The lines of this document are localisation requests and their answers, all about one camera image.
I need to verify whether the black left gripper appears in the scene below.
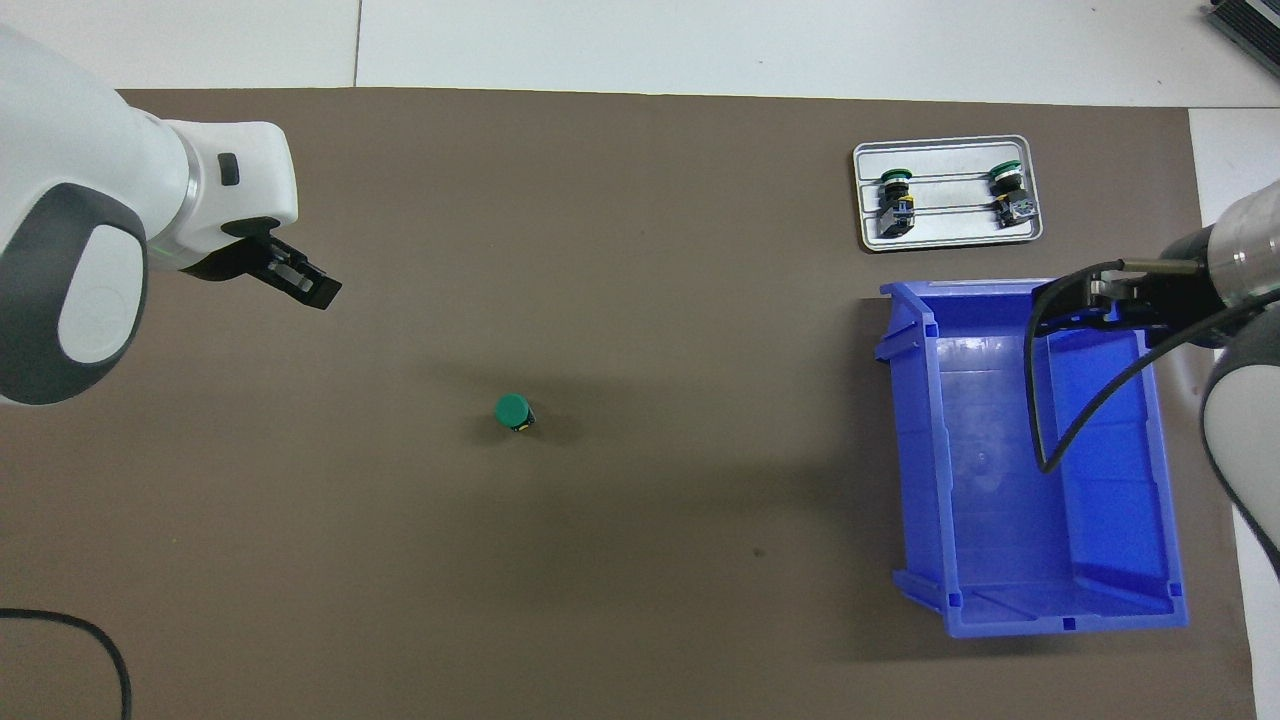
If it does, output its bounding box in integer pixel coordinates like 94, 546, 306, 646
188, 217, 344, 312

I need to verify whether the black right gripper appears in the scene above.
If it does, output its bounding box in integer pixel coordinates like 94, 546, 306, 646
1032, 228, 1223, 349

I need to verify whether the green push button switch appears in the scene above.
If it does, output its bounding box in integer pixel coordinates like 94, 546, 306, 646
493, 392, 537, 435
987, 159, 1039, 232
877, 167, 918, 240

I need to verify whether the grey metal tray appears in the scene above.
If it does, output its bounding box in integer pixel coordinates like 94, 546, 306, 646
853, 135, 1044, 253

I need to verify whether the blue plastic storage bin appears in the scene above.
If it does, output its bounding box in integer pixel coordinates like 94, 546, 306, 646
875, 278, 1191, 641

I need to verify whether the black finned device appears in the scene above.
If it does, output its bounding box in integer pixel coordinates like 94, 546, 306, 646
1205, 0, 1280, 54

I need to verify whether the brown table mat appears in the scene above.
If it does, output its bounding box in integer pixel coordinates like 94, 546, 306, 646
0, 88, 1259, 720

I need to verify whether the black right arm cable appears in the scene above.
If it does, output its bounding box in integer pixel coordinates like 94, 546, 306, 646
1025, 258, 1280, 477

